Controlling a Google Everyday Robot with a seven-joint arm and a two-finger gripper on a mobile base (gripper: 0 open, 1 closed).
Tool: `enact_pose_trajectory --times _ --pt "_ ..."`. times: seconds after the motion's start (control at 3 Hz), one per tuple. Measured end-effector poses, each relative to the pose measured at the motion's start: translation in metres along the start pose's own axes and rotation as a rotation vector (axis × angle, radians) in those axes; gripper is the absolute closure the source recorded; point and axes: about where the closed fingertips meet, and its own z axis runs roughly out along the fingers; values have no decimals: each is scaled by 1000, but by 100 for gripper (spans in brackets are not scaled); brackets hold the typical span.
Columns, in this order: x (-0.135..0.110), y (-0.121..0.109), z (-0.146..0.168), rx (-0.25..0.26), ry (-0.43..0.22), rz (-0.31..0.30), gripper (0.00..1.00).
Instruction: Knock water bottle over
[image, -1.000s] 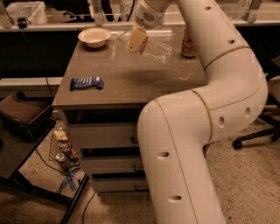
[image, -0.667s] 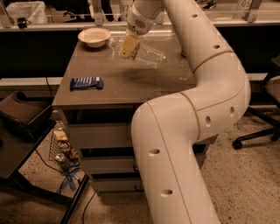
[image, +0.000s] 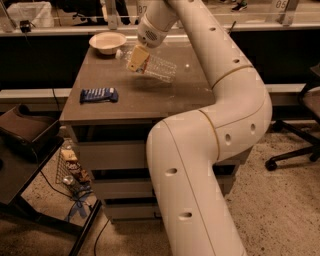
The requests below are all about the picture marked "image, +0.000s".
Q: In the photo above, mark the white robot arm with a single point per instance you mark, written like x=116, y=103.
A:
x=182, y=149

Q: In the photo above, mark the black side table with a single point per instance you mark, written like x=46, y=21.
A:
x=16, y=174

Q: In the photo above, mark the brown black tray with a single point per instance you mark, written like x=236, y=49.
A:
x=27, y=134

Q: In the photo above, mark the wire basket with snacks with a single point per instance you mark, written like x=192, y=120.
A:
x=70, y=174

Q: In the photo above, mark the white ceramic bowl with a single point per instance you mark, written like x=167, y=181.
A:
x=107, y=43

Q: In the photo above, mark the clear plastic water bottle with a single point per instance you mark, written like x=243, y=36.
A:
x=156, y=67

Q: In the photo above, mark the grey drawer cabinet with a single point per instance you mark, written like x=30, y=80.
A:
x=109, y=114

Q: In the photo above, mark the bottom grey drawer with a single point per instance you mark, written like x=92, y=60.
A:
x=132, y=208

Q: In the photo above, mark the black office chair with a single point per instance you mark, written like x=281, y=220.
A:
x=309, y=99

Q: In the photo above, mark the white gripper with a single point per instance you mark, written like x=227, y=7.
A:
x=149, y=34

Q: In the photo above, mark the blue snack bar wrapper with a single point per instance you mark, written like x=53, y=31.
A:
x=97, y=95

